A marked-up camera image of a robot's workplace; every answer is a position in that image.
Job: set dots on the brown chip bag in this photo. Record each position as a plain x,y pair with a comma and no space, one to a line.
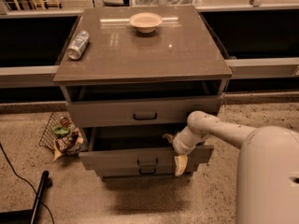
62,145

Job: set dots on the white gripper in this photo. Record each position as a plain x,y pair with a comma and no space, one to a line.
178,147

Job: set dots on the silver soda can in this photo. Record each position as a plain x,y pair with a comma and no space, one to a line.
78,45

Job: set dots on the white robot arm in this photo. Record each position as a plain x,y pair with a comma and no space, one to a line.
267,188

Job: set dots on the white paper bowl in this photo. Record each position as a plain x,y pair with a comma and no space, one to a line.
145,22

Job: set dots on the black stand base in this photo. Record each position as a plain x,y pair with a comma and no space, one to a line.
29,216

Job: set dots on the grey drawer cabinet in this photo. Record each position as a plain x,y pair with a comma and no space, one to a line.
178,59

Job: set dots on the green snack bag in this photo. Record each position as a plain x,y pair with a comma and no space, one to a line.
60,131

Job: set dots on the black wire basket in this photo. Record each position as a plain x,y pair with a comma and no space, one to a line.
47,138

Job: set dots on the grey drawer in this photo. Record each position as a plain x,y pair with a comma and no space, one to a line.
149,170
140,111
130,147

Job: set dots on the small red can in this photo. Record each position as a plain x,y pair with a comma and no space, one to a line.
64,121

